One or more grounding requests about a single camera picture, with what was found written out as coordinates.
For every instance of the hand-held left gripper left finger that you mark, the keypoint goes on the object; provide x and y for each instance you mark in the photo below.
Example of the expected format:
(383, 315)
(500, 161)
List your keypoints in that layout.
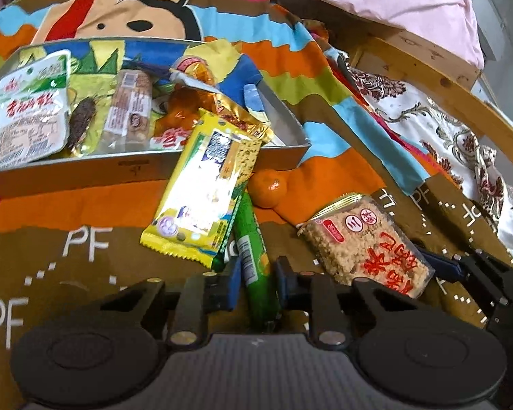
(235, 284)

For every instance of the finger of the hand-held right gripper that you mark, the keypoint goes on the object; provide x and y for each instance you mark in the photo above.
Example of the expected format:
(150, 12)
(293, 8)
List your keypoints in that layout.
(440, 264)

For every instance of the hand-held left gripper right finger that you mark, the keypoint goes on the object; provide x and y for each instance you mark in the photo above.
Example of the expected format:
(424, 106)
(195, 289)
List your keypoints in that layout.
(284, 279)

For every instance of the green snack tube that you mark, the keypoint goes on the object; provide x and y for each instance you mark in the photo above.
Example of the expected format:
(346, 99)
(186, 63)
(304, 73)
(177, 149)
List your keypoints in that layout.
(252, 260)

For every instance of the clear rice cracker packet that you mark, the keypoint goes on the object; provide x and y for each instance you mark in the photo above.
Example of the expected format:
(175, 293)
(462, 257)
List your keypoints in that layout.
(359, 243)

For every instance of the red white snack packet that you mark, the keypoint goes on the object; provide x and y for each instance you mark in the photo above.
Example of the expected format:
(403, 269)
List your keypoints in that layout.
(171, 139)

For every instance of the grey box with cartoon print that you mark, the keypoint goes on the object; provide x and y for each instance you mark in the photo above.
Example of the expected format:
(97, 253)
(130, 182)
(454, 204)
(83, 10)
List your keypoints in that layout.
(111, 171)

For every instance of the orange clear snack packet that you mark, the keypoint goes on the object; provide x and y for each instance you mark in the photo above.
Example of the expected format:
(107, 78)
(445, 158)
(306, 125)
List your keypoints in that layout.
(179, 113)

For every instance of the blue long snack packet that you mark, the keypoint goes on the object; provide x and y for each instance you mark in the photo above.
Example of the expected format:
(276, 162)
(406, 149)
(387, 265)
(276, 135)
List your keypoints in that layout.
(253, 96)

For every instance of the white green snack packet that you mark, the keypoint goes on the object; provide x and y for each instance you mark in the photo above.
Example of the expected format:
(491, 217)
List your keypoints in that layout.
(25, 111)

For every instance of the mandarin orange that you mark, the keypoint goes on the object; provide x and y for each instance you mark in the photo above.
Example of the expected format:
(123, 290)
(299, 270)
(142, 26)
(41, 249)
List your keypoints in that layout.
(268, 188)

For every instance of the yellow biscuit packet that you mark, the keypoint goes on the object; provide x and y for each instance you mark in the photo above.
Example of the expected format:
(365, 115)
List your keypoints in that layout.
(201, 196)

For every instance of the white floral cloth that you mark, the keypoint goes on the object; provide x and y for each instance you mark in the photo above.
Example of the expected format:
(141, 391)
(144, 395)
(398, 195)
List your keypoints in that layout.
(431, 111)

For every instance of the gold orange snack packet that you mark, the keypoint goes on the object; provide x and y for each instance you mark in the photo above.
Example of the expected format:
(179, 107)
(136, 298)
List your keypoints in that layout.
(235, 117)

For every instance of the printed brown cartoon blanket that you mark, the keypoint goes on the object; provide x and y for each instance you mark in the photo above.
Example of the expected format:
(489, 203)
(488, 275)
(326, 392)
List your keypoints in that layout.
(68, 222)

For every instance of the brown snack bar packet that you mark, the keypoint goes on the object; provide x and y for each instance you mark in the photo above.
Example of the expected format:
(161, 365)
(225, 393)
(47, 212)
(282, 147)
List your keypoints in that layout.
(126, 106)

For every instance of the dark brown snack packet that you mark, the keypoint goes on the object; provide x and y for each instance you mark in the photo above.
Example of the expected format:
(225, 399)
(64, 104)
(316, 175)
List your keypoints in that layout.
(81, 124)

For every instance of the white wall fixture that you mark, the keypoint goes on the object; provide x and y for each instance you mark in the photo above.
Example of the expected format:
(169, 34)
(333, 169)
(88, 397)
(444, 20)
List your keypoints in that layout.
(489, 38)

